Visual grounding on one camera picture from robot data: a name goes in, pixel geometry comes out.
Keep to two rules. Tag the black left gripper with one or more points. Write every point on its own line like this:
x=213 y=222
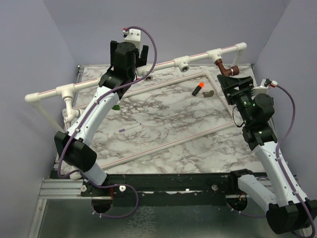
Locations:
x=142 y=61

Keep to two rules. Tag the grey metal bracket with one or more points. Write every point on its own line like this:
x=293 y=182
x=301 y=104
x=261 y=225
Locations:
x=208 y=94

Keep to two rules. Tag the white plastic faucet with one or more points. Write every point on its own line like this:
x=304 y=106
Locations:
x=70 y=113

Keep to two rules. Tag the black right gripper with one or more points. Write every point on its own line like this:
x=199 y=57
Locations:
x=229 y=84

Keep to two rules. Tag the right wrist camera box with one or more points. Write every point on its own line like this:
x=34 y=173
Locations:
x=264 y=86

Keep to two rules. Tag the black front mounting rail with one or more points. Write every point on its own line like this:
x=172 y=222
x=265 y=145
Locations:
x=215 y=189

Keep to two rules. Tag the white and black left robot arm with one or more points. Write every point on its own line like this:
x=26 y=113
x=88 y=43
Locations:
x=73 y=146

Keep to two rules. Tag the green plastic faucet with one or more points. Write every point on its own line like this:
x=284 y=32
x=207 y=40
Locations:
x=116 y=107

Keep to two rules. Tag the orange and black highlighter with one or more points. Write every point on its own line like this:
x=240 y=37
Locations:
x=197 y=89

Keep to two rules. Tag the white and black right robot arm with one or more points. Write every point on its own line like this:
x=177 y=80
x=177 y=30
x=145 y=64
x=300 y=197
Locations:
x=287 y=208

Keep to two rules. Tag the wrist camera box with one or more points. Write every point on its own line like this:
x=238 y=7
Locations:
x=132 y=35
x=264 y=86

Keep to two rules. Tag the white PVC pipe frame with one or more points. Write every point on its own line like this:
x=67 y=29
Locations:
x=230 y=56

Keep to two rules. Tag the purple and white pen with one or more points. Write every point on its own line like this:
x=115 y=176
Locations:
x=129 y=127

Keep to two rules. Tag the brown plastic faucet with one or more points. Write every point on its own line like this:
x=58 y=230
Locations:
x=231 y=71

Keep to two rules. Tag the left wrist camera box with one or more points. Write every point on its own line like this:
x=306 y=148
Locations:
x=132 y=35

